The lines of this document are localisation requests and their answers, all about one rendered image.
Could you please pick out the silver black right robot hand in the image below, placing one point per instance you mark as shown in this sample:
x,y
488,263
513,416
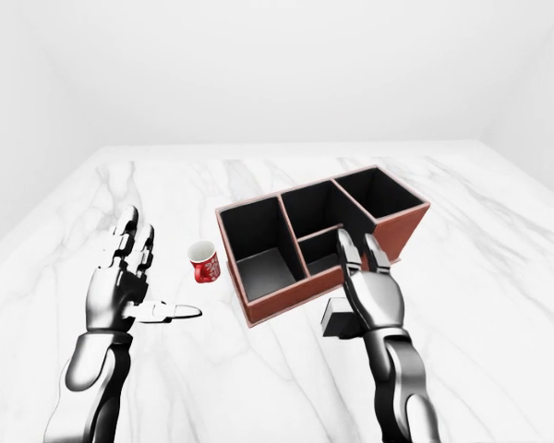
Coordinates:
x,y
378,300

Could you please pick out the red white patterned mug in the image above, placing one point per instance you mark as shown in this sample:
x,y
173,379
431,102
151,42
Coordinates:
x,y
205,265

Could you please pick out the red-brown desk caddy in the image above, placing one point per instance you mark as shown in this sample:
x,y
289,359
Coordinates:
x,y
304,240

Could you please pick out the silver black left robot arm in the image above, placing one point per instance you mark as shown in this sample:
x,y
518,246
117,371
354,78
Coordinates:
x,y
90,387

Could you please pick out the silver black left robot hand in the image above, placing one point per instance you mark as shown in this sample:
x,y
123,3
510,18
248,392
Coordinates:
x,y
104,295

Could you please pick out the black book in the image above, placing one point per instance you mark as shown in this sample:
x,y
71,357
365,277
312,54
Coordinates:
x,y
339,320

